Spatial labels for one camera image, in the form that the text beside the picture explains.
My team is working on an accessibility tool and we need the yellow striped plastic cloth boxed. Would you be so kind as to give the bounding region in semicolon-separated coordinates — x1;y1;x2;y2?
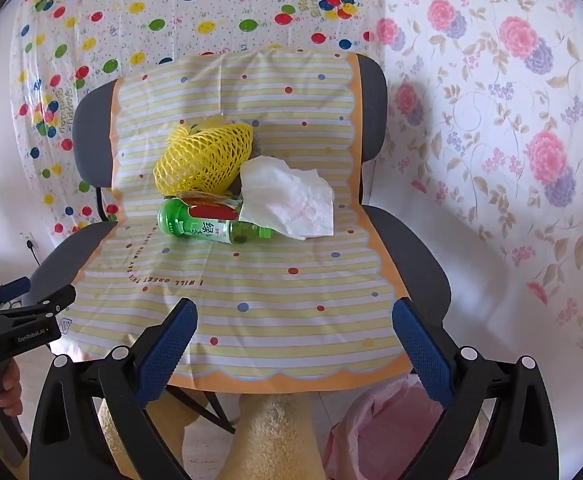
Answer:
60;50;412;394

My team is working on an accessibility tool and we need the red white noodle bowl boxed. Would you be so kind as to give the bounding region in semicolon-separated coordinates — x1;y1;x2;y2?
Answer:
179;191;245;221

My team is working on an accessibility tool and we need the balloon printed sheet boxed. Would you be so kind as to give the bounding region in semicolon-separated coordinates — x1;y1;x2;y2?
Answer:
9;0;387;241

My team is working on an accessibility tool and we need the pink plastic bag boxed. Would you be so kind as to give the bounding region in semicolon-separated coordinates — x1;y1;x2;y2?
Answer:
324;375;482;480

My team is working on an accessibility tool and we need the green tea bottle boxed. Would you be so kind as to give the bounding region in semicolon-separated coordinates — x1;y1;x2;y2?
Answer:
158;199;277;246

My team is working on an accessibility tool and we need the floral printed sheet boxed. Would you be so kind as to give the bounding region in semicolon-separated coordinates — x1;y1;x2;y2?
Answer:
369;0;583;411

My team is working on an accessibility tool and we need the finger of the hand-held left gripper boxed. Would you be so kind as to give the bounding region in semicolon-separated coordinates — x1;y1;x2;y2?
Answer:
0;276;31;311
2;284;77;322

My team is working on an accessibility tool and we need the grey office chair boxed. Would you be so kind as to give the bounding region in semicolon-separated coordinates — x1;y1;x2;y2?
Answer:
32;52;452;436

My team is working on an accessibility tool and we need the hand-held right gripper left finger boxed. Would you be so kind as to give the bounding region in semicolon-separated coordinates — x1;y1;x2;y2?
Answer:
30;298;198;480

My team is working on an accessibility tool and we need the yellow foam net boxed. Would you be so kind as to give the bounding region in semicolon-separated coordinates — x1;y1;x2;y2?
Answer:
152;122;255;196

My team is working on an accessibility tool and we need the white tissue paper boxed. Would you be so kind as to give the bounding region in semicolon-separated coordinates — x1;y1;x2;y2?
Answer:
239;156;335;241

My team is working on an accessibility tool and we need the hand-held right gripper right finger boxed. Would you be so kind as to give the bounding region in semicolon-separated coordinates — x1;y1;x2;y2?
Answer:
391;298;560;480

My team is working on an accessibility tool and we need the fluffy yellow cloth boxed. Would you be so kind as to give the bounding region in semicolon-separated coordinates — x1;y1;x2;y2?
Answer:
96;390;322;480

